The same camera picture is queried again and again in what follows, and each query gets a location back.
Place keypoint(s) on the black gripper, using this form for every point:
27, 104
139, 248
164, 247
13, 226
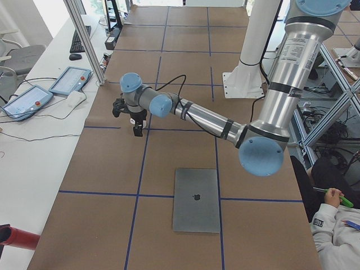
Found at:
138, 115

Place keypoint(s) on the white ceramic cup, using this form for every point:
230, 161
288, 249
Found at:
133, 122

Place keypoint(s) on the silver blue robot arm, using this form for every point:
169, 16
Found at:
261, 142

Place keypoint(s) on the grey closed laptop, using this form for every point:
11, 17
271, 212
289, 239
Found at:
196, 207

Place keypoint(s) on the seated person's hand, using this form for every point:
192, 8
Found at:
332, 197

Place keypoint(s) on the white folded cloth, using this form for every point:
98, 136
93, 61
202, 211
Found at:
75, 98

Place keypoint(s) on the far blue teach pendant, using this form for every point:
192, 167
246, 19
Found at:
72, 79

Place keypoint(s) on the blue teach pendant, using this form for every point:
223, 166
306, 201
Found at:
72, 79
28, 103

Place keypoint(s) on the black computer mouse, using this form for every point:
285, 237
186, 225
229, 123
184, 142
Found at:
75, 56

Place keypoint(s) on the black keyboard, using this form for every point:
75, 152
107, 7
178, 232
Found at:
76, 44

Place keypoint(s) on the near blue teach pendant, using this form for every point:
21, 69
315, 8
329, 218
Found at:
28, 103

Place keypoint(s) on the grey office chair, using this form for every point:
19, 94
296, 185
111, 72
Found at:
16, 60

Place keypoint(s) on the red cylinder tube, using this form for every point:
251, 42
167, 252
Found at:
15, 237

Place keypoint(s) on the green pen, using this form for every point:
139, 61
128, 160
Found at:
343, 200

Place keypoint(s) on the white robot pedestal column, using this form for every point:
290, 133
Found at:
245, 80

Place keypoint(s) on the aluminium frame post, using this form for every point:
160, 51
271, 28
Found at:
76, 18

